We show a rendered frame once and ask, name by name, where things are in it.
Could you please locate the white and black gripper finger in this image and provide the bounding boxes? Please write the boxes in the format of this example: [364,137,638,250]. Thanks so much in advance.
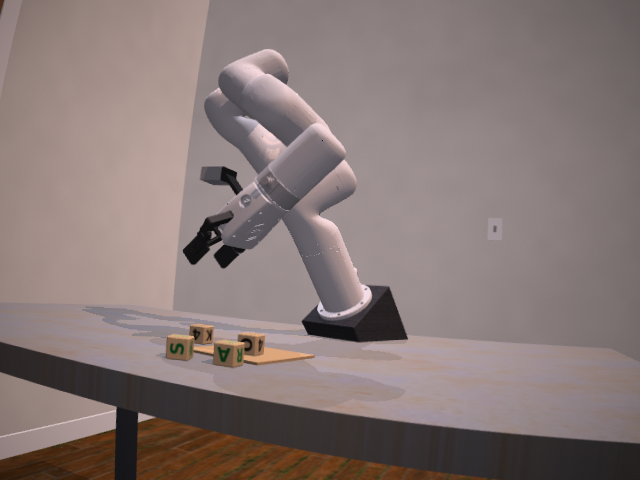
[183,211,234,265]
[214,244,245,268]

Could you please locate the tan flat mat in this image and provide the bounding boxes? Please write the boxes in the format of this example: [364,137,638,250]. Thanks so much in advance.
[194,346,315,365]

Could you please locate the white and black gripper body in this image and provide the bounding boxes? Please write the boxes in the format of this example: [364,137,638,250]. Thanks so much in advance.
[217,177,288,249]

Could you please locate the wooden letter block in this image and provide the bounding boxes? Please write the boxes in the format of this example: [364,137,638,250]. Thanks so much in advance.
[189,324,214,345]
[238,332,265,356]
[213,340,245,368]
[166,334,194,361]

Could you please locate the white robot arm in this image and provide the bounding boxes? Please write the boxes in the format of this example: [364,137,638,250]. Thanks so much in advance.
[204,49,372,321]

